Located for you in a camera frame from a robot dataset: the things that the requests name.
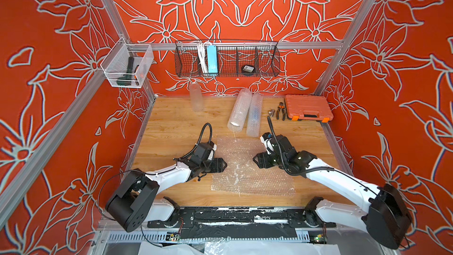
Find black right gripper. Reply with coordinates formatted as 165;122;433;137
250;151;287;169

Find bubble wrap sheet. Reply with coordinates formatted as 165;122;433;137
211;137;296;197

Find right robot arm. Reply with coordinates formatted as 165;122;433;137
253;132;412;250

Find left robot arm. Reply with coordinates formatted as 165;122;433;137
105;141;228;233

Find orange tool case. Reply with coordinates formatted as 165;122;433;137
284;94;334;123

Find small black device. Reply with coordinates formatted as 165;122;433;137
241;65;256;75

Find light blue box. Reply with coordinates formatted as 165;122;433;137
206;44;218;76

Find dark green flashlight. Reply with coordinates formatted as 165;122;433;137
116;56;134;86

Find aluminium horizontal back bar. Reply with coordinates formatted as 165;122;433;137
126;41;343;52

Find clear acrylic box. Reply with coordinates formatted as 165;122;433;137
101;37;154;89

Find aluminium left side bar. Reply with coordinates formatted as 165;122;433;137
1;70;105;228

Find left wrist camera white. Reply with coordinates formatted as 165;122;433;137
208;142;217;161

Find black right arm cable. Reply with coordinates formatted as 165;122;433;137
267;116;335;177

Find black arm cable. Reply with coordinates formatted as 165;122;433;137
173;122;213;162
267;116;335;177

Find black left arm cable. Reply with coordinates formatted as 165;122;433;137
173;122;213;162

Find orange handled pliers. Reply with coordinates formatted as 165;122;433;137
276;102;287;120

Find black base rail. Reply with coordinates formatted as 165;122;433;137
146;207;336;243

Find aluminium frame post right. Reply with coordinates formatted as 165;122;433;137
314;0;393;96

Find aluminium frame post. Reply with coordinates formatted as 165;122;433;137
101;0;156;102
314;0;393;96

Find black wire basket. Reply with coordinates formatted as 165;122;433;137
175;39;281;78

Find white cable bundle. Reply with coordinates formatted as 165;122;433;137
196;42;209;76

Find aluminium frame post left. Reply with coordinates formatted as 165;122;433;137
101;0;156;102

